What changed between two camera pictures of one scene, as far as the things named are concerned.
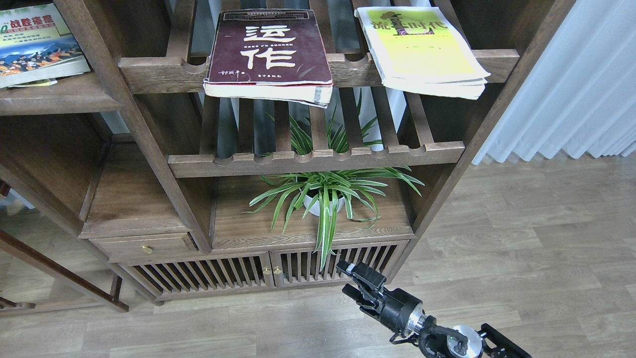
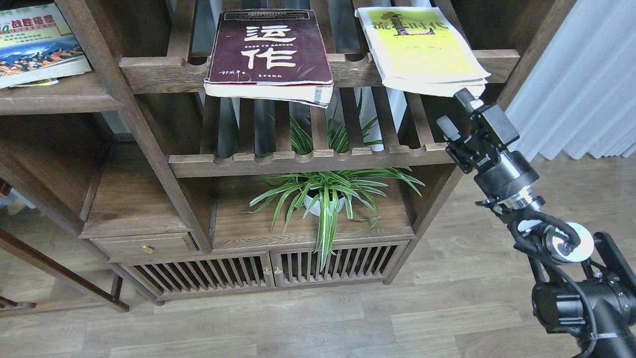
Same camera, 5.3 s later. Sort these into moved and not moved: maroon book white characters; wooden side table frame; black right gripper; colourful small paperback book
Moved: black right gripper
Not moved: maroon book white characters; wooden side table frame; colourful small paperback book
